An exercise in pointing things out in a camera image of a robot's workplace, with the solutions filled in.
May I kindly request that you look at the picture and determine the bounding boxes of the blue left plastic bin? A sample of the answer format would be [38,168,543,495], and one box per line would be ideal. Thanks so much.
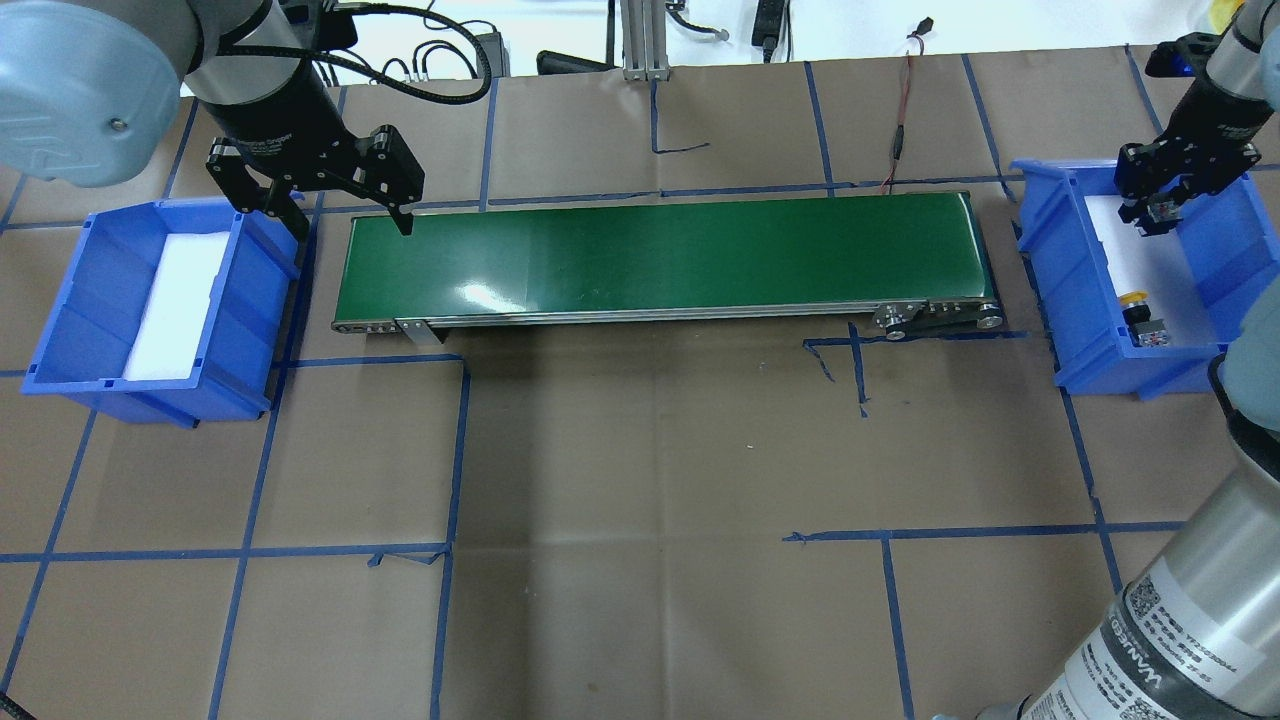
[22,199,300,428]

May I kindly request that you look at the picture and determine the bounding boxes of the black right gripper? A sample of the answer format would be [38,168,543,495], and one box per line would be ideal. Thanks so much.
[1114,136,1261,236]

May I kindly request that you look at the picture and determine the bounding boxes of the white foam pad bin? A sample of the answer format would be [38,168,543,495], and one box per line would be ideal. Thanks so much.
[122,231,230,380]
[1085,195,1217,346]

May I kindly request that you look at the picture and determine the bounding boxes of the yellow push button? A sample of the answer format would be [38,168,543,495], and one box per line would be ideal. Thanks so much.
[1117,290,1171,348]

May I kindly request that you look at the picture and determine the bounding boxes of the white foam pad left bin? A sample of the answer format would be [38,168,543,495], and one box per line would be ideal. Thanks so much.
[122,231,230,380]

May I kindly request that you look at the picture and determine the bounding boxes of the white foam pad right bin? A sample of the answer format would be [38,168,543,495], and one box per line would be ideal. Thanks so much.
[1085,195,1217,346]

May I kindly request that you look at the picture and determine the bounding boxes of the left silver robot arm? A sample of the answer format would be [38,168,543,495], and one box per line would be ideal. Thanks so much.
[3,1,425,238]

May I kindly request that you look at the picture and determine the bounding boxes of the black braided cable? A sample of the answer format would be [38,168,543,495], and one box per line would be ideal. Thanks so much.
[300,0,497,106]

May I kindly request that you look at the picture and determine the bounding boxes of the blue plastic bin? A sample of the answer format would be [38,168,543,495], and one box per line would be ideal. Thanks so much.
[1012,158,1277,400]
[22,199,300,428]

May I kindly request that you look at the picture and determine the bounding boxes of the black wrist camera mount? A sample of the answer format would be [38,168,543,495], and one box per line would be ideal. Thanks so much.
[1143,32,1221,78]

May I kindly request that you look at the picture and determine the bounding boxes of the blue right plastic bin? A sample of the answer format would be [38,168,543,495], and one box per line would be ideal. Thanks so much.
[1012,158,1277,400]

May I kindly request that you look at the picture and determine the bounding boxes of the red push button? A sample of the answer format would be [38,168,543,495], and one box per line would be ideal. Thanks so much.
[1146,192,1183,234]

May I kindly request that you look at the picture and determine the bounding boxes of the aluminium frame post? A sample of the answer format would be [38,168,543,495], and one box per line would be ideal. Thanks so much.
[618,0,671,81]

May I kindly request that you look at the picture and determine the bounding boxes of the black power adapter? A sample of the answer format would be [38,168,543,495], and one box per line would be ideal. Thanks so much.
[476,31,511,78]

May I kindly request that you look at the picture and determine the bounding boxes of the red black wire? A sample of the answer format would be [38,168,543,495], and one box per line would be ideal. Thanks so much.
[881,17,936,193]

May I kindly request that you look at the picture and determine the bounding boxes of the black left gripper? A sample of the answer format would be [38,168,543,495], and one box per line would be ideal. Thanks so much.
[205,124,425,241]

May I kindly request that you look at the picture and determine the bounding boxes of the green conveyor belt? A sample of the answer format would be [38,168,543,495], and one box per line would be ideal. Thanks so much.
[332,192,1005,342]

